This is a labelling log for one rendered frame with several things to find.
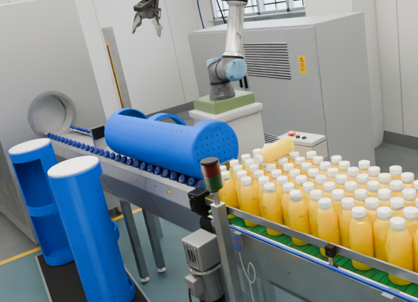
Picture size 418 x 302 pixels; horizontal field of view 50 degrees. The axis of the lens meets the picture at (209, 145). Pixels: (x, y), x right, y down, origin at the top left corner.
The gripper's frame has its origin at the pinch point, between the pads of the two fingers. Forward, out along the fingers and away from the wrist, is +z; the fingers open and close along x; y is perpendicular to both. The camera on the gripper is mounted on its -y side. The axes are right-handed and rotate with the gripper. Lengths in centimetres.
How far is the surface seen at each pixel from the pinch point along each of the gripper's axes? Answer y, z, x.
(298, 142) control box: 1, 37, -81
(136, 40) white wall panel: 439, 14, 272
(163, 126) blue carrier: -0.6, 42.0, -14.5
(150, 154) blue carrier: 1, 58, -8
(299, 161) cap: -19, 41, -85
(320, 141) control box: 3, 36, -90
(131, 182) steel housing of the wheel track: 20, 83, 13
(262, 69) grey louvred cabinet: 199, 19, -5
